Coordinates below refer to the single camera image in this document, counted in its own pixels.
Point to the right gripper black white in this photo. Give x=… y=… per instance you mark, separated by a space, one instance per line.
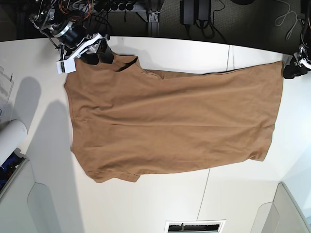
x=72 y=36

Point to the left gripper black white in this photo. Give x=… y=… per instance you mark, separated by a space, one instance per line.
x=302 y=64

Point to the brown t-shirt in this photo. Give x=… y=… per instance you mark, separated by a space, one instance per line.
x=128 y=121

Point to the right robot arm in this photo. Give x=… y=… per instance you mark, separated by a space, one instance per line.
x=62 y=22

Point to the aluminium table leg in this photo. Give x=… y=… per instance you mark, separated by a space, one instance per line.
x=151 y=18

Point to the clear plastic bin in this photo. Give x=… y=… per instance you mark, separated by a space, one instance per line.
x=6 y=86

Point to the black power adapter left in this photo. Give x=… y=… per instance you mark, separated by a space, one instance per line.
x=187 y=12

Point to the black power adapter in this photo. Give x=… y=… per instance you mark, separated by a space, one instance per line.
x=187 y=12
x=204 y=10

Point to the black power adapter right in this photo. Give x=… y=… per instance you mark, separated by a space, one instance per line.
x=204 y=10

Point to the white paper roll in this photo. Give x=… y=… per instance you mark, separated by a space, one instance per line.
x=11 y=136

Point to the grey right chair back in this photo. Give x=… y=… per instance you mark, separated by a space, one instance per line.
x=282 y=215

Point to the grey chair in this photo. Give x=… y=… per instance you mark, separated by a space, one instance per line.
x=27 y=206
x=282 y=215

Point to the grey left chair back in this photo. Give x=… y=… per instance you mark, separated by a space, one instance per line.
x=27 y=206

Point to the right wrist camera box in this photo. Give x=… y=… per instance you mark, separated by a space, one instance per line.
x=66 y=66

